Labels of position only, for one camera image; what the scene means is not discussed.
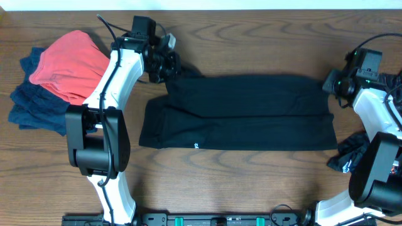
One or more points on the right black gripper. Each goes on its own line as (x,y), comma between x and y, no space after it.
(328,83)

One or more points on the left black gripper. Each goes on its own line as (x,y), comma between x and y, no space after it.
(171,66)

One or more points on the plain black t-shirt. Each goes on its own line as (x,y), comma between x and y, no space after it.
(282,112)

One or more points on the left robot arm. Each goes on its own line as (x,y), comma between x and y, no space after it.
(97,136)

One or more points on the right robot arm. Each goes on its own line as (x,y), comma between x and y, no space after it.
(374,192)

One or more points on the folded red garment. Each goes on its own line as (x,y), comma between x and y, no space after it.
(71,67)

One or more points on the folded navy blue garment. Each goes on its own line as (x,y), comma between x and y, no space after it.
(35,107)

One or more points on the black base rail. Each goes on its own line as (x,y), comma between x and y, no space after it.
(278,217)

